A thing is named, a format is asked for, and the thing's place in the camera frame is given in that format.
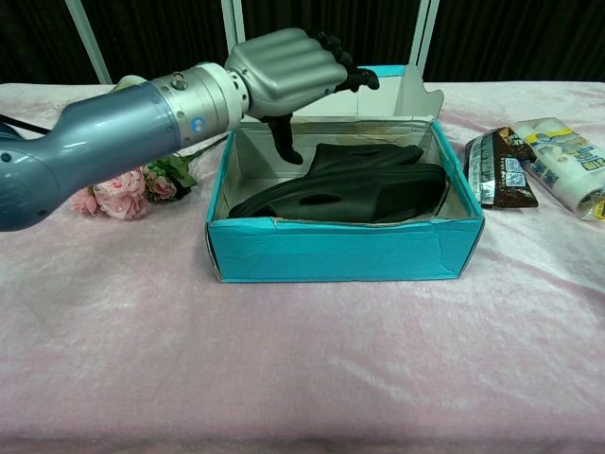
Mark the black rubber slipper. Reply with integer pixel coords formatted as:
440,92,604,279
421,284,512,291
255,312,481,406
228,163,449,222
309,143,425,177

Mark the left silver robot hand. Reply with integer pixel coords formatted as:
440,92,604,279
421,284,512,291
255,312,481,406
224,27,381,166

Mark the blue cardboard shoe box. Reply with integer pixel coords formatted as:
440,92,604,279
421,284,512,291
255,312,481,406
205,64,487,284

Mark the white double frame post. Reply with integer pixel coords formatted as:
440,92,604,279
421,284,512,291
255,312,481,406
220,0,251,52
408,0,441,80

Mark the pink artificial flower bouquet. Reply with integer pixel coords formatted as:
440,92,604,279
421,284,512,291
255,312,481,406
70,134,229,221

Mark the white plastic tissue pack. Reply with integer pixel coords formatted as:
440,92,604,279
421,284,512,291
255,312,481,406
512,116,605,222

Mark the slanted white frame post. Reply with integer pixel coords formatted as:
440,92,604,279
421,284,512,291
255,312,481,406
63,0,113,85

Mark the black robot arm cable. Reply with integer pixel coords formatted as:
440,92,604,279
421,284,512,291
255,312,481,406
0,113,51,137

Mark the pink plush tablecloth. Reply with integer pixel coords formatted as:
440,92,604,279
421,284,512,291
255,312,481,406
0,80,605,454

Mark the black curtain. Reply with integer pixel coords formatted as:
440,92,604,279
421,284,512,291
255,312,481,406
0,0,605,85

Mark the brown snack bag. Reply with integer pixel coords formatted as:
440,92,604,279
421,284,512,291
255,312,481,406
463,126,540,210

